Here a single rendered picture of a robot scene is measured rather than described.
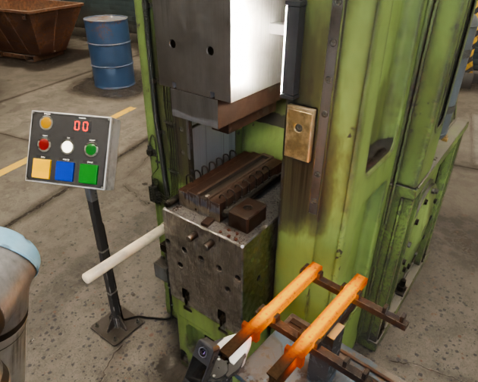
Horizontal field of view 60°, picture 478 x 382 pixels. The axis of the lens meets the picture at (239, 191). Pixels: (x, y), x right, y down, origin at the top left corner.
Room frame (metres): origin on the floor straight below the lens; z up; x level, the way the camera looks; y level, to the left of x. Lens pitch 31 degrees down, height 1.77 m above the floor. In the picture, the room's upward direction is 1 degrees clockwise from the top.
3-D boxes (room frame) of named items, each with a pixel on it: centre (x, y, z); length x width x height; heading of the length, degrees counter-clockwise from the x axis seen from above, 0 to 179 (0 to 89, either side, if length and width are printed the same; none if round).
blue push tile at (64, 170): (1.41, 0.67, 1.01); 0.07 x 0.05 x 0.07; 78
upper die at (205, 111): (1.44, 0.02, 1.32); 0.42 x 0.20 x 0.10; 143
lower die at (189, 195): (1.44, 0.02, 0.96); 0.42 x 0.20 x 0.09; 143
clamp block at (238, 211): (1.21, -0.03, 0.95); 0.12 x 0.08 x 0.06; 143
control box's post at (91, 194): (1.54, 0.64, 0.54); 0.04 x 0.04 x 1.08; 53
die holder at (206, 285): (1.41, -0.03, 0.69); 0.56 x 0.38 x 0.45; 143
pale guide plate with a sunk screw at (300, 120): (1.19, -0.18, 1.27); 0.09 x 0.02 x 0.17; 53
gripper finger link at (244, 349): (0.63, -0.01, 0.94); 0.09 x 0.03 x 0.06; 137
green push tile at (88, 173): (1.39, 0.57, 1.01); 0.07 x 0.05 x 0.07; 78
